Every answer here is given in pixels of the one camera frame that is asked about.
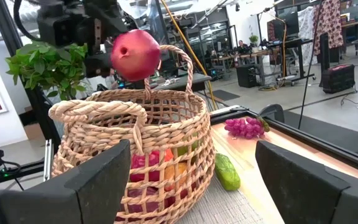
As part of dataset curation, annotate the black table rim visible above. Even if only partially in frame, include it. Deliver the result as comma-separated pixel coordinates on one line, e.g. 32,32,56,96
209,105,358,179

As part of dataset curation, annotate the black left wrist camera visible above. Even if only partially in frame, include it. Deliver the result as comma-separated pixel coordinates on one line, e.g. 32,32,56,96
37,14,85,47

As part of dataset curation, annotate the dark floor mat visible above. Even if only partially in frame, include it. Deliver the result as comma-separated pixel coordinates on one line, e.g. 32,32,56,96
211,89,241,102

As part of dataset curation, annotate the person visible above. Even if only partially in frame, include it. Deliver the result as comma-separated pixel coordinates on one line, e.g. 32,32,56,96
237,39,251,54

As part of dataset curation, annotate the long wooden desk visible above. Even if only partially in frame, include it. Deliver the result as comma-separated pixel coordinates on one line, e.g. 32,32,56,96
211,46,279,63

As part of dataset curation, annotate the large red apple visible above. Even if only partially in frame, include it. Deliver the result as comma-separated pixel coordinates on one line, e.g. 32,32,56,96
126,186,167,215

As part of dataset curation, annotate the green apple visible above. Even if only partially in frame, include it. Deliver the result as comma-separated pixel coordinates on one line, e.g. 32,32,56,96
177,136,201,157

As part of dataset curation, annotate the red-purple grape bunch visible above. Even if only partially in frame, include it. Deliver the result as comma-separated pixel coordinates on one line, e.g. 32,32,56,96
224,116,270,140

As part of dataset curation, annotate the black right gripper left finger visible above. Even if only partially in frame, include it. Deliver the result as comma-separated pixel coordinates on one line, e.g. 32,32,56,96
0,139,132,224

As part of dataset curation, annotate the red streaked apple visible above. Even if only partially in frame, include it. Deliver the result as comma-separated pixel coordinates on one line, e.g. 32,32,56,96
130,151,167,183

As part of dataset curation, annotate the yellow pole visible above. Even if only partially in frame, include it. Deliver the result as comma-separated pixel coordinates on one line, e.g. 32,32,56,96
159,0,219,110

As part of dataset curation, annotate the crumpled paper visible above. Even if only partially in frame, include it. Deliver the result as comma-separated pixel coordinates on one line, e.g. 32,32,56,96
162,77,180,87

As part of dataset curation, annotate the green leafy plant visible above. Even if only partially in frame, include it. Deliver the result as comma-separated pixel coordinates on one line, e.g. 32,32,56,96
5,42,89,101

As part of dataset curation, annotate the black equipment case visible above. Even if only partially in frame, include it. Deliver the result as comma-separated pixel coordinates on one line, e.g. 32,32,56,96
321,63,356,95

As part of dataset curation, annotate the black frame post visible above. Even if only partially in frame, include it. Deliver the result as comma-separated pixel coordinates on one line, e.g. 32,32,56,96
0,0,62,153

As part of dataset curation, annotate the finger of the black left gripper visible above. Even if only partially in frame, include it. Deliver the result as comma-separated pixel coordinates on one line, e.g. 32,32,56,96
84,52,114,78

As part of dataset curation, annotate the green cucumber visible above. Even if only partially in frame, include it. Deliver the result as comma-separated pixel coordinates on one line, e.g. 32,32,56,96
214,152,242,192

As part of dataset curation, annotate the silver rail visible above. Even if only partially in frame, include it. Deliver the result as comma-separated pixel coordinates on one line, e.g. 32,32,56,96
43,139,55,182

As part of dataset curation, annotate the grey woven placemat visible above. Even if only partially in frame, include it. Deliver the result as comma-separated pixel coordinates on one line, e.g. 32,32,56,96
175,175,265,224

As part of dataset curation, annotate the orange-red peach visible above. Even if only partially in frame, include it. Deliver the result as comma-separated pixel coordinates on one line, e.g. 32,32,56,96
165,161,188,191

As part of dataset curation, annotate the woven wicker basket with handles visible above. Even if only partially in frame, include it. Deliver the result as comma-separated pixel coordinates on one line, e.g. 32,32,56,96
48,45,216,224

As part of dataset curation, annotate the black box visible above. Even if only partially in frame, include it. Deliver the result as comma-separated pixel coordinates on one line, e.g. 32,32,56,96
236,63,263,88

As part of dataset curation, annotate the red pomegranate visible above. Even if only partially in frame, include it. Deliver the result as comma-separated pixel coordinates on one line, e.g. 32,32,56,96
109,29,162,82

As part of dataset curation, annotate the dark grey table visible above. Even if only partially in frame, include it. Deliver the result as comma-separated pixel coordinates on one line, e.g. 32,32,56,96
152,73,213,93

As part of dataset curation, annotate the floral patterned fabric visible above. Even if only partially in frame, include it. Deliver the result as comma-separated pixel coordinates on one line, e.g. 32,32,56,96
313,0,345,57

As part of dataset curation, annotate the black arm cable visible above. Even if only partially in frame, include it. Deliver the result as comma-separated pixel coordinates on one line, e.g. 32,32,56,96
12,0,42,43

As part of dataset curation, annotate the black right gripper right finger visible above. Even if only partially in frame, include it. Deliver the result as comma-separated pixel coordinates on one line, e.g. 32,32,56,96
254,139,358,224

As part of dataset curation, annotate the black corner bracket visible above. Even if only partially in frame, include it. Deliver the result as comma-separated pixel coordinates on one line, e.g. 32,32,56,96
257,103,286,124

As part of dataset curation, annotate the black monitor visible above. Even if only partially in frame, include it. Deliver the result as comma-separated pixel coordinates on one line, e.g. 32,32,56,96
266,11,301,43

